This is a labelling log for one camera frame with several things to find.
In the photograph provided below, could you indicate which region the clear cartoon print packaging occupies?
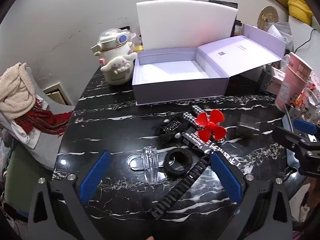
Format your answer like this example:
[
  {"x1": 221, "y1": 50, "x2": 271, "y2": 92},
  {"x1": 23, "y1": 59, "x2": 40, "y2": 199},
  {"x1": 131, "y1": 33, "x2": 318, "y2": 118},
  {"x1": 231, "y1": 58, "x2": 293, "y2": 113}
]
[{"x1": 285, "y1": 75, "x2": 320, "y2": 130}]

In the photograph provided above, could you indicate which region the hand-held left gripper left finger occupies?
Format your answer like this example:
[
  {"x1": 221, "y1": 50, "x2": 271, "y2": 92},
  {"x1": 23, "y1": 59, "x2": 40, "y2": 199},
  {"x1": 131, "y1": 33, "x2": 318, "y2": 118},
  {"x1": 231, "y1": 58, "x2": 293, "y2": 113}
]
[{"x1": 27, "y1": 150, "x2": 112, "y2": 240}]

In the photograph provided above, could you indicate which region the yellow hat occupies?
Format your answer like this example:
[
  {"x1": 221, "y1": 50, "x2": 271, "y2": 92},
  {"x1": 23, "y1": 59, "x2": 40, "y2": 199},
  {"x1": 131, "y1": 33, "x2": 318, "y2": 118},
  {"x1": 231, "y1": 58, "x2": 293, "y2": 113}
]
[{"x1": 287, "y1": 0, "x2": 313, "y2": 23}]

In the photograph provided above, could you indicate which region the black ring clamp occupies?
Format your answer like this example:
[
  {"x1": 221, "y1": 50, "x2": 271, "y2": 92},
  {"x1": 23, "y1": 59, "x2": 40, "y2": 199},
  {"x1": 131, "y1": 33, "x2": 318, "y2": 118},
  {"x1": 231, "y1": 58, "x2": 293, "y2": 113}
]
[{"x1": 164, "y1": 148, "x2": 193, "y2": 177}]

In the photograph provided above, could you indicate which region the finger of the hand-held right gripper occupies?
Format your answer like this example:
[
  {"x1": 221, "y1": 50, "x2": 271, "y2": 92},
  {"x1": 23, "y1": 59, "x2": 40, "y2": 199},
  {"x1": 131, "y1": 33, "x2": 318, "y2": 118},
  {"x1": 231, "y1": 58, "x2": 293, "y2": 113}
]
[
  {"x1": 272, "y1": 127, "x2": 312, "y2": 153},
  {"x1": 293, "y1": 118, "x2": 320, "y2": 140}
]

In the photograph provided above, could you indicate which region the red plaid scarf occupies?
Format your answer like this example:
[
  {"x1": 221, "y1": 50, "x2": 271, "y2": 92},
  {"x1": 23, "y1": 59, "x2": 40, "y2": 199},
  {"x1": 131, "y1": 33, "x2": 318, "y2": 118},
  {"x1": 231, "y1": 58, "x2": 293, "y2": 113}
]
[{"x1": 14, "y1": 99, "x2": 73, "y2": 139}]

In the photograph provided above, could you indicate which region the black hair claw clip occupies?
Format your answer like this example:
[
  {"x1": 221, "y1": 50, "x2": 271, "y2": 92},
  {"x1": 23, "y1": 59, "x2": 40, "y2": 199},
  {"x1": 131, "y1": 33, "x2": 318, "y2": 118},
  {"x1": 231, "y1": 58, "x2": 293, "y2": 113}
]
[{"x1": 149, "y1": 156, "x2": 212, "y2": 218}]

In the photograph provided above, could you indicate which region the beige towel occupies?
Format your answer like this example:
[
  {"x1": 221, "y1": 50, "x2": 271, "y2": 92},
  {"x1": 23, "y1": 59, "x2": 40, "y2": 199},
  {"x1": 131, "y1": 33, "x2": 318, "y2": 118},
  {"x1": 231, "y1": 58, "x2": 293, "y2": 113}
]
[{"x1": 0, "y1": 62, "x2": 35, "y2": 125}]

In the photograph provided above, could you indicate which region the lavender gift box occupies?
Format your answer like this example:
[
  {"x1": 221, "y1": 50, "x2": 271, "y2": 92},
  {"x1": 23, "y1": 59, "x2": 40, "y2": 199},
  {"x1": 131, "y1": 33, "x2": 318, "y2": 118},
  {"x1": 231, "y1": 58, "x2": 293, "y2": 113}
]
[{"x1": 132, "y1": 23, "x2": 287, "y2": 105}]

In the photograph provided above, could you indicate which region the black fringed hair clip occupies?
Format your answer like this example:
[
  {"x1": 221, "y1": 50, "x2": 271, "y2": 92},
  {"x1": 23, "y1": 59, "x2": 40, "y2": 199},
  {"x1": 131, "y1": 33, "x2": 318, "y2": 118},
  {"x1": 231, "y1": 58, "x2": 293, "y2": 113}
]
[{"x1": 152, "y1": 115, "x2": 190, "y2": 144}]

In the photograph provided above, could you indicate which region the clear plastic bag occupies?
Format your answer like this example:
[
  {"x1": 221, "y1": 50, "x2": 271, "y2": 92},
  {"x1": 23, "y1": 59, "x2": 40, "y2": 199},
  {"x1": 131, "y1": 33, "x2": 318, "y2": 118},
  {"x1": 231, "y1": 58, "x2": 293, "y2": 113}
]
[{"x1": 130, "y1": 32, "x2": 143, "y2": 53}]

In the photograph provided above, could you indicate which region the pink white carton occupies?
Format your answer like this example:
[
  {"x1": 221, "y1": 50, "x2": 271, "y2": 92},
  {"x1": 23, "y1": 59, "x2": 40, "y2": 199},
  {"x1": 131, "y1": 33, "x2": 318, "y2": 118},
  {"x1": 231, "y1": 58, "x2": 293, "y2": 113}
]
[{"x1": 259, "y1": 64, "x2": 286, "y2": 96}]

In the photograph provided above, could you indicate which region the cream cartoon pot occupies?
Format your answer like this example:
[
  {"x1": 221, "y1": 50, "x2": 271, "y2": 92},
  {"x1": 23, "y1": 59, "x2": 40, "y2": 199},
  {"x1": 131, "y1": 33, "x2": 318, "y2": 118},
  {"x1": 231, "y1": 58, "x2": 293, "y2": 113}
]
[{"x1": 91, "y1": 29, "x2": 132, "y2": 60}]

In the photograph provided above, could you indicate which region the white plastic bag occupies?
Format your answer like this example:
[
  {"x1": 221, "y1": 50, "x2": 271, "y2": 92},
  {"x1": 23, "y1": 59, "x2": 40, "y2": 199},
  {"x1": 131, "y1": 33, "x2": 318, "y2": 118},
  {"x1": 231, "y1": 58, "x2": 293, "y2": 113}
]
[{"x1": 268, "y1": 21, "x2": 293, "y2": 53}]

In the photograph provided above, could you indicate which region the black white gingham scrunchie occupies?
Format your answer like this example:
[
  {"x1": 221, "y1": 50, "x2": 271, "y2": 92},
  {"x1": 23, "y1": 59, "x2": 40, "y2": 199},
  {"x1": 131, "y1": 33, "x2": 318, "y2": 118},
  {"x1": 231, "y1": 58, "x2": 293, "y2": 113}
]
[{"x1": 182, "y1": 105, "x2": 208, "y2": 130}]

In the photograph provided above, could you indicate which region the long black printed box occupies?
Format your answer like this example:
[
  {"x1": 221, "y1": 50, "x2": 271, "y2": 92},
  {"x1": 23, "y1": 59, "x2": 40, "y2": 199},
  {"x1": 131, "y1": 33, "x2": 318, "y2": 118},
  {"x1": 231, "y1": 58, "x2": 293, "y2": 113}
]
[{"x1": 180, "y1": 127, "x2": 247, "y2": 174}]

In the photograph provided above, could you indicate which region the white plush dog mug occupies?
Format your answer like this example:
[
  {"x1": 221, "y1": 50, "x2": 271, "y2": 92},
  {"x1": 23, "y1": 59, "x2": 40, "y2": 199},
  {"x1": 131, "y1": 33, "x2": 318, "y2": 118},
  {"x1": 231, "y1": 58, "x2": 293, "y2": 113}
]
[{"x1": 100, "y1": 52, "x2": 137, "y2": 85}]

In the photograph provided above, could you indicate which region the red fan propeller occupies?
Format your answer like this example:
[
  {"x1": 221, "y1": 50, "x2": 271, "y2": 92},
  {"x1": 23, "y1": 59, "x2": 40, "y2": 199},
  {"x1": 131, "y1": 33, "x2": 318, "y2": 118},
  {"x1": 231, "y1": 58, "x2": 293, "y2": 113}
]
[{"x1": 195, "y1": 109, "x2": 227, "y2": 144}]

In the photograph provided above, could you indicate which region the grey chair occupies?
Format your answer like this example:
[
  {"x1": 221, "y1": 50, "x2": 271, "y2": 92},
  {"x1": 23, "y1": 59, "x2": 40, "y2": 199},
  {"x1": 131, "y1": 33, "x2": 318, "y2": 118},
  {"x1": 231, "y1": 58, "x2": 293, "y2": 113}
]
[{"x1": 0, "y1": 66, "x2": 75, "y2": 172}]

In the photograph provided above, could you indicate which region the beige cabinet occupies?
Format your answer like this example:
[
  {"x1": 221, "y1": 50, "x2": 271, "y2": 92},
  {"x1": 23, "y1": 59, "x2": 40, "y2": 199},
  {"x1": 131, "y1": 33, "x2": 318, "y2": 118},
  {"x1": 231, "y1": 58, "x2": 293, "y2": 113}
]
[{"x1": 41, "y1": 81, "x2": 74, "y2": 107}]

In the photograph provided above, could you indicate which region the white foam board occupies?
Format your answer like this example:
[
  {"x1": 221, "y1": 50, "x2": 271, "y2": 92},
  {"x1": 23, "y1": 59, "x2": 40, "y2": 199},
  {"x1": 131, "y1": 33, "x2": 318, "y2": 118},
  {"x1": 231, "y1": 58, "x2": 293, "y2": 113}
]
[{"x1": 136, "y1": 0, "x2": 238, "y2": 52}]

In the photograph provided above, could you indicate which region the round woven coaster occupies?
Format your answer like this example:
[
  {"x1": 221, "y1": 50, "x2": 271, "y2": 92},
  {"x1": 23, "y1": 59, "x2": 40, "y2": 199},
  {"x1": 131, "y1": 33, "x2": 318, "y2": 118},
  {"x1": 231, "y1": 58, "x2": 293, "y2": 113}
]
[{"x1": 257, "y1": 5, "x2": 279, "y2": 32}]

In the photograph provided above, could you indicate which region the clear acrylic stand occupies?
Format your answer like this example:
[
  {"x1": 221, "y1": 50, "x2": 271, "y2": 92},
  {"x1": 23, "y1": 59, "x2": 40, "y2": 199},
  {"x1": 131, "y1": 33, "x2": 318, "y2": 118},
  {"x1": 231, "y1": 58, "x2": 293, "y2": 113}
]
[{"x1": 127, "y1": 145, "x2": 170, "y2": 185}]

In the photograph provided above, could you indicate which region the dark grey small case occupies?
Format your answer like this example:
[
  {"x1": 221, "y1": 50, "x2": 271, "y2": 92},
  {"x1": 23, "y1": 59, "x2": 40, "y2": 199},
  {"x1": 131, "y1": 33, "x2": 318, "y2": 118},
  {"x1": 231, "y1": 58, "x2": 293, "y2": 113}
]
[{"x1": 236, "y1": 114, "x2": 260, "y2": 138}]

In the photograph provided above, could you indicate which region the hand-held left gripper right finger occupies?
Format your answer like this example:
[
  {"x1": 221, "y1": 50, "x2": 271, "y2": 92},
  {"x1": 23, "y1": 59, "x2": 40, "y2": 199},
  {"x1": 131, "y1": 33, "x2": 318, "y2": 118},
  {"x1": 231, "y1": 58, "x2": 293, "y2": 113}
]
[{"x1": 209, "y1": 152, "x2": 293, "y2": 240}]

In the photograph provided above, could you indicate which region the black cable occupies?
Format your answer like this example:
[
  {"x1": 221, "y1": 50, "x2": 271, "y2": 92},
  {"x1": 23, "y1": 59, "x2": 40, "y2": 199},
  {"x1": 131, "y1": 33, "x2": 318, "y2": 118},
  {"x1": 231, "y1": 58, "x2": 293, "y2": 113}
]
[{"x1": 294, "y1": 29, "x2": 317, "y2": 53}]

